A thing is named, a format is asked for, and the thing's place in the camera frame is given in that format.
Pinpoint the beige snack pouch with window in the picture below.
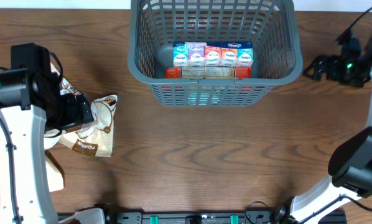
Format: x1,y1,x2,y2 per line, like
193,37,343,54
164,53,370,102
50,63,81,96

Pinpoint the white resealable pouch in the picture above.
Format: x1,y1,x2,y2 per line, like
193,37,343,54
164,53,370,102
45,151,65,192

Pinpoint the Kleenex tissue multipack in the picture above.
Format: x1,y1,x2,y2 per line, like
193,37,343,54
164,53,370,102
173,41,254,67

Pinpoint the orange spaghetti package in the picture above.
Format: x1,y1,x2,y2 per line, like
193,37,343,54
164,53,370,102
164,67,251,80

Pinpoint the teal wipes packet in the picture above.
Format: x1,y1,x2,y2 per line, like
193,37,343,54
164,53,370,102
187,89,223,106

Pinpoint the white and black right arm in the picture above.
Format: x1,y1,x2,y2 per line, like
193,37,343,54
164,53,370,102
273,28,372,223

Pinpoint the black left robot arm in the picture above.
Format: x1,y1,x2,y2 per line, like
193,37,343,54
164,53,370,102
0,43,106,223

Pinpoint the grey plastic laundry basket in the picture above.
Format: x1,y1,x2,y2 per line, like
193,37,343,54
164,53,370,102
128,0,303,106

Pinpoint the black mounting rail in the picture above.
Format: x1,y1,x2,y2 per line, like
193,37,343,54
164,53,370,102
58,210,348,224

